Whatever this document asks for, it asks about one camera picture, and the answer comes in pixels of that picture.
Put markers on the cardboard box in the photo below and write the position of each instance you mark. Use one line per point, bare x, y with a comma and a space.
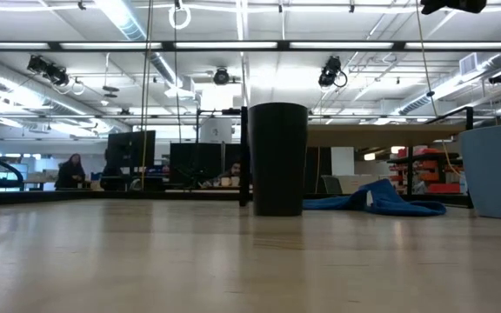
355, 181

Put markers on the black overhead light bar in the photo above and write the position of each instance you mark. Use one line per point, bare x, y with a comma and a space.
233, 45

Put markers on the red storage shelving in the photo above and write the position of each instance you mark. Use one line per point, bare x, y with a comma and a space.
437, 188

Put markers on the person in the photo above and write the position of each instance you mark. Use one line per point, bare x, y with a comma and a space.
233, 170
70, 174

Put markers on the wooden shelf with black legs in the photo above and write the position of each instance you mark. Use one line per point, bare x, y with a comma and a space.
385, 135

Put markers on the black hanging camera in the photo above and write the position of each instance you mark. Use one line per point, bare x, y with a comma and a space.
55, 75
221, 77
329, 71

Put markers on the light blue plastic cup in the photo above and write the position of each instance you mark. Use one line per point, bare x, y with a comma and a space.
498, 174

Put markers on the grey chair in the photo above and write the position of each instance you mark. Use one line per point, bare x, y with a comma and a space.
332, 184

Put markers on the black monitor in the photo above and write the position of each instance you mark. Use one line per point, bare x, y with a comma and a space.
131, 148

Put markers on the blue cloth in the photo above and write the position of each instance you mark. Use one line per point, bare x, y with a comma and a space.
389, 202

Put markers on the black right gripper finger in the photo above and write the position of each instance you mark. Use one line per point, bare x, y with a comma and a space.
434, 5
468, 5

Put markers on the tall black cup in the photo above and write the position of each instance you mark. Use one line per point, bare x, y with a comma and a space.
278, 161

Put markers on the black table frame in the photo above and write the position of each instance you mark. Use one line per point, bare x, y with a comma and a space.
59, 196

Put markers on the black partition panel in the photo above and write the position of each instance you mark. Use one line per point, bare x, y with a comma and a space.
318, 169
198, 161

